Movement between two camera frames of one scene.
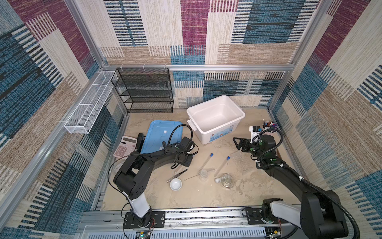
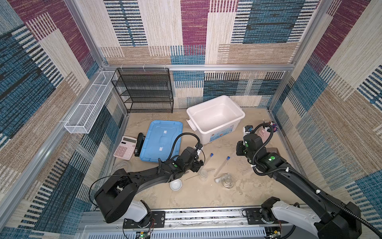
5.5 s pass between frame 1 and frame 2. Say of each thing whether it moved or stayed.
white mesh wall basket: stayed
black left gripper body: moved
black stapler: stayed
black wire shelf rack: stayed
